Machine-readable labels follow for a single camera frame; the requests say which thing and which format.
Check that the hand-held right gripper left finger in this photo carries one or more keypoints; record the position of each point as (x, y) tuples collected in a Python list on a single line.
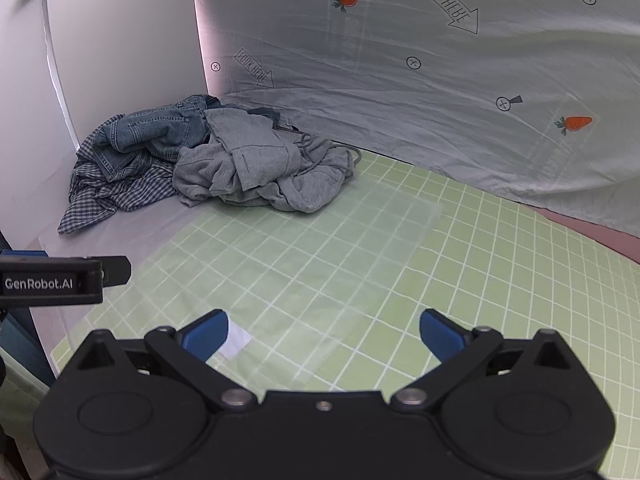
[(205, 334)]

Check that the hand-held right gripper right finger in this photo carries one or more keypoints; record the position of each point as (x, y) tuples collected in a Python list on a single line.
[(442, 335)]

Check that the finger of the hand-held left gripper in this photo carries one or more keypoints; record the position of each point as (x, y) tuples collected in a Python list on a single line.
[(116, 270)]

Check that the square white label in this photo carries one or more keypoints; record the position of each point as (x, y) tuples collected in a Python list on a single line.
[(236, 342)]

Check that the grey zip hoodie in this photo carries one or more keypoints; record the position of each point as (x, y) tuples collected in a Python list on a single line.
[(260, 170)]

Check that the blue plaid shirt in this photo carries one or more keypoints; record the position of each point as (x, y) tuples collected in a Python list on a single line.
[(115, 190)]

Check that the carrot printed white sheet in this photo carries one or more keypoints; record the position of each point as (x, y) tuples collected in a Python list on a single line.
[(400, 110)]

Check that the blue denim jeans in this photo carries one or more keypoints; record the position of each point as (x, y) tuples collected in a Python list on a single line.
[(150, 130)]

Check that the green grid mat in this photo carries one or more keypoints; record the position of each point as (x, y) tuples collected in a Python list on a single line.
[(500, 260)]

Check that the pink cloth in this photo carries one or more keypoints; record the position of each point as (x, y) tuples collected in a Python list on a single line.
[(600, 232)]

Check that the translucent plastic sheet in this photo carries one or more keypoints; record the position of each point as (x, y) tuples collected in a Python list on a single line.
[(310, 270)]

